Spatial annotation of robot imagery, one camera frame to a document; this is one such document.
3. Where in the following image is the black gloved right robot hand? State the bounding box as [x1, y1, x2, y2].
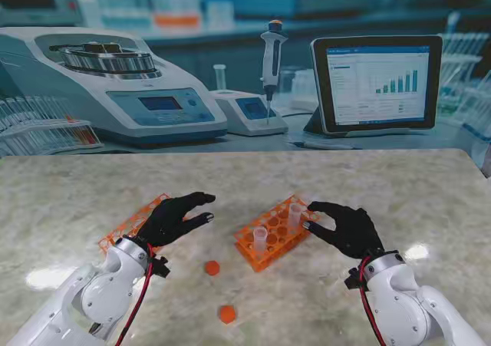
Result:
[302, 201, 386, 261]

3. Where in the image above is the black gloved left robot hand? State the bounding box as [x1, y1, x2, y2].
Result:
[144, 191, 217, 249]

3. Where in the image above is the clear plastic centrifuge tube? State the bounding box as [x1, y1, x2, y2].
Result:
[287, 203, 304, 234]
[252, 226, 268, 255]

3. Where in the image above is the orange plastic test tube rack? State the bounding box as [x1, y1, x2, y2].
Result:
[97, 193, 193, 257]
[233, 194, 321, 273]

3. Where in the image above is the printed laboratory backdrop poster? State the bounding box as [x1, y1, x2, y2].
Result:
[0, 0, 491, 169]

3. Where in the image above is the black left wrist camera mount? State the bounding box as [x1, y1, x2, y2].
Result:
[147, 255, 171, 280]

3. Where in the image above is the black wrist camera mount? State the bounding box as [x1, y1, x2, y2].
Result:
[147, 255, 171, 280]
[344, 267, 364, 290]

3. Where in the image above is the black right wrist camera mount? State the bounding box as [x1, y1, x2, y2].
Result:
[344, 267, 364, 290]

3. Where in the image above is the red black right wrist cable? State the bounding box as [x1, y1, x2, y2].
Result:
[358, 255, 387, 346]

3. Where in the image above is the red black wrist cable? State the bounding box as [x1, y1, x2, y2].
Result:
[114, 242, 154, 346]
[358, 255, 387, 346]

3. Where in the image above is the red black left wrist cable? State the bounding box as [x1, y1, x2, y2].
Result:
[114, 242, 154, 346]

